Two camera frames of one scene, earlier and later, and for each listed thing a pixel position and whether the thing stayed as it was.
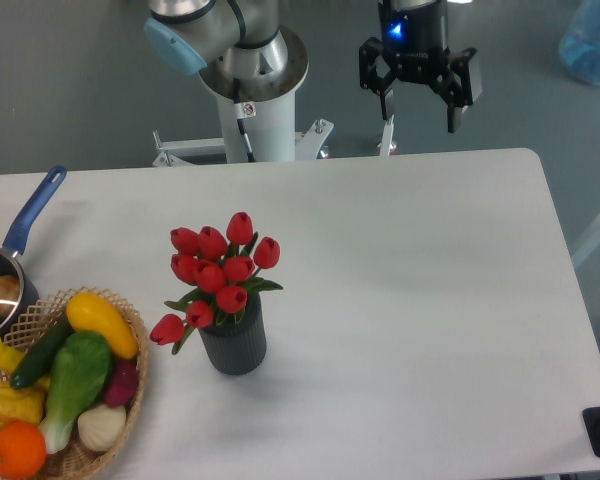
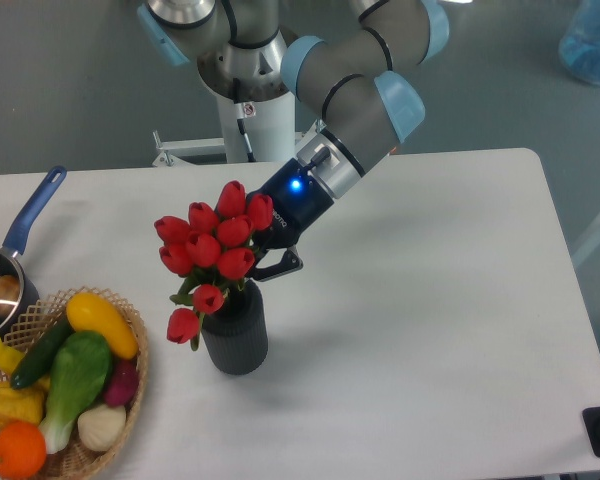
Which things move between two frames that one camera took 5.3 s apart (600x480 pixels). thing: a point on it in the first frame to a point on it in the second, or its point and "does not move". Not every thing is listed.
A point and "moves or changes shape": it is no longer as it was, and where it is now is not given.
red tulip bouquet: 221,271 moves or changes shape
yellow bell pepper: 1,403 does not move
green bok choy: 79,372 does not move
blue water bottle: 591,46 does not move
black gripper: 414,47 to 298,200
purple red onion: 122,386 does not move
